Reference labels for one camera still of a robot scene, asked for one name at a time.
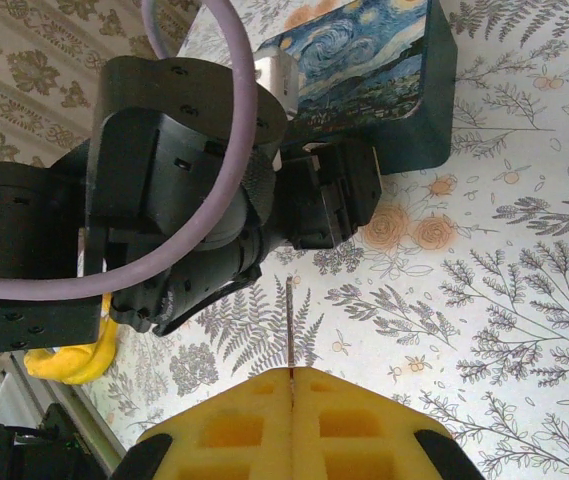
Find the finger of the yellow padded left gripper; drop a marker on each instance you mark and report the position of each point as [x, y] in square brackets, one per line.
[306, 205]
[361, 190]

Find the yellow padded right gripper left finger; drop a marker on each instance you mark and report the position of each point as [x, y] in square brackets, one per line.
[244, 425]

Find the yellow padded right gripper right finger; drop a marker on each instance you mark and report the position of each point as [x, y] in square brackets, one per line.
[354, 425]

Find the starry night painted tin box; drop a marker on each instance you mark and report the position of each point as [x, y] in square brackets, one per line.
[364, 60]

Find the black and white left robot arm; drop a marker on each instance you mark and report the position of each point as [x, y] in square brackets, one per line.
[14, 215]

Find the white floral tablecloth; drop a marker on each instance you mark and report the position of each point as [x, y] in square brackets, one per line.
[464, 300]

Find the yellow banana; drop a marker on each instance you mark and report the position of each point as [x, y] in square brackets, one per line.
[79, 365]

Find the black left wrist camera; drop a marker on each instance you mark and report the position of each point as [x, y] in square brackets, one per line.
[129, 165]

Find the aluminium frame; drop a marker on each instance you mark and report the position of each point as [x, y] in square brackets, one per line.
[24, 395]

